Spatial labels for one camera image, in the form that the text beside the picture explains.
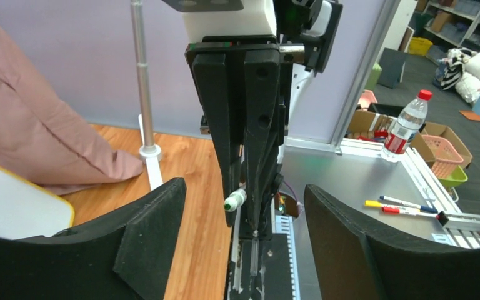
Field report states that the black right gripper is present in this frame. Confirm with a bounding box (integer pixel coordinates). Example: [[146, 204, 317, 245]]
[[185, 35, 306, 232]]

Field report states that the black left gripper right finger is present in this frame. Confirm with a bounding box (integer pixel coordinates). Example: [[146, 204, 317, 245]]
[[304, 184, 480, 299]]

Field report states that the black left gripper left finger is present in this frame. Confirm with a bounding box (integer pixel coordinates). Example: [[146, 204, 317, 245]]
[[0, 177, 187, 299]]

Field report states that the green whiteboard marker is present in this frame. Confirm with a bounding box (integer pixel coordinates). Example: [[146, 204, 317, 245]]
[[223, 189, 261, 278]]

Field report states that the yellow framed whiteboard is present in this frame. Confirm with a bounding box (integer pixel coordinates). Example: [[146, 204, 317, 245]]
[[0, 167, 75, 239]]

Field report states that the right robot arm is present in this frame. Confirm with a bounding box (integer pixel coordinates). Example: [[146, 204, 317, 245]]
[[168, 1, 343, 233]]

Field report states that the red capped marker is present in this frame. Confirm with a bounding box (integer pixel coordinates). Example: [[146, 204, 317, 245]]
[[381, 206, 439, 219]]

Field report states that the blue capped marker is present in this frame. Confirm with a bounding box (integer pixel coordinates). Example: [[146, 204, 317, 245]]
[[379, 196, 438, 214]]

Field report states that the yellow capped marker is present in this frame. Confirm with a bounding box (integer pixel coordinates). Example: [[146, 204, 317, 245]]
[[364, 200, 404, 211]]

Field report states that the green plastic bin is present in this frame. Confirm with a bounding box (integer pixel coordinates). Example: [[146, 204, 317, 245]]
[[438, 166, 468, 188]]

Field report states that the pink plastic basket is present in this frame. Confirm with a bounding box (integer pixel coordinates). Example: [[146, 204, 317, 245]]
[[422, 134, 464, 178]]

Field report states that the cardboard box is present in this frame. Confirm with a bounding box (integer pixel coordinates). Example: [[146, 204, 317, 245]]
[[346, 110, 473, 168]]

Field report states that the clear plastic water bottle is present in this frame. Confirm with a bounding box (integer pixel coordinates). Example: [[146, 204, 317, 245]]
[[381, 89, 433, 163]]

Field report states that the pink cloth bag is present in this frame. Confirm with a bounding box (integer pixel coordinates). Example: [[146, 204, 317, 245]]
[[0, 26, 143, 195]]

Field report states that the metal storage shelf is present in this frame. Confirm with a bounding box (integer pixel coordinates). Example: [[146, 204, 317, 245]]
[[411, 0, 480, 51]]

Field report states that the white clothes rack frame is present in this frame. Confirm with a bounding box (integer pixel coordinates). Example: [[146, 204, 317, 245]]
[[129, 0, 164, 192]]

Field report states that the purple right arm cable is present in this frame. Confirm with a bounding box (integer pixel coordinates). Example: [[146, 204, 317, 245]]
[[281, 180, 305, 216]]

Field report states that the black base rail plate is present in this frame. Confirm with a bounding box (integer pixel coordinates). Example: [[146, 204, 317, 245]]
[[224, 204, 301, 299]]

